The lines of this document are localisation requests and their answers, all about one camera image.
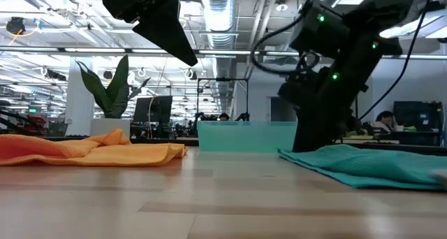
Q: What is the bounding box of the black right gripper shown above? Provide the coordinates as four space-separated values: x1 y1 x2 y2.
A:
292 66 369 153

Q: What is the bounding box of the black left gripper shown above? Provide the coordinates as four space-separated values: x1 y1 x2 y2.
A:
102 0 199 67

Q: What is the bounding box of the teal microfiber towel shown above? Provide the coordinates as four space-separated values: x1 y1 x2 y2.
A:
278 144 447 191

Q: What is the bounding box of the orange microfiber towel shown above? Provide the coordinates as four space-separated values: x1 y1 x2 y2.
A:
0 128 189 167

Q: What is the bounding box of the teal translucent plastic basket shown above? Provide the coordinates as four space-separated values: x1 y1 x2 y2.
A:
197 121 298 153

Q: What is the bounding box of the black computer monitor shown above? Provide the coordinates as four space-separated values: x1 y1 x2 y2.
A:
133 95 173 124
393 101 443 132

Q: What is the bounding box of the tall green snake plant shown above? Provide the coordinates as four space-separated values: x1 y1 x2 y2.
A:
75 55 151 120

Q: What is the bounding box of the black office desk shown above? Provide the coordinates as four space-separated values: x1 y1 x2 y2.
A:
335 130 443 147

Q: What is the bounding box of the white square planter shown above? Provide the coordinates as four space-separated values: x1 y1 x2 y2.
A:
89 118 131 138

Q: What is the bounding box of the white building column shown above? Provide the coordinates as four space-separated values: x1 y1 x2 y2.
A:
65 57 95 137

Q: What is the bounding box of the dark grey bin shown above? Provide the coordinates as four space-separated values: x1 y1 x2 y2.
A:
47 122 69 138

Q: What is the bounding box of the black ceiling device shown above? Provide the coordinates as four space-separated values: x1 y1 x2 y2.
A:
6 17 27 36

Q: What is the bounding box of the silver ventilation duct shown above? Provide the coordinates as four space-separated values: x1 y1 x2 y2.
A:
198 0 240 51

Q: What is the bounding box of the right wrist camera housing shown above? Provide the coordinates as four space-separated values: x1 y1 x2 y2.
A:
278 71 315 109

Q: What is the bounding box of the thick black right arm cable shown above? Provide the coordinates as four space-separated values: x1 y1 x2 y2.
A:
249 0 321 76

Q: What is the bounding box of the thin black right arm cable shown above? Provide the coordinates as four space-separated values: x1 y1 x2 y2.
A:
358 0 434 121

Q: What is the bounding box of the black table frame rail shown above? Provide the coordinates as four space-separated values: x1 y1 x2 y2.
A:
45 136 447 157

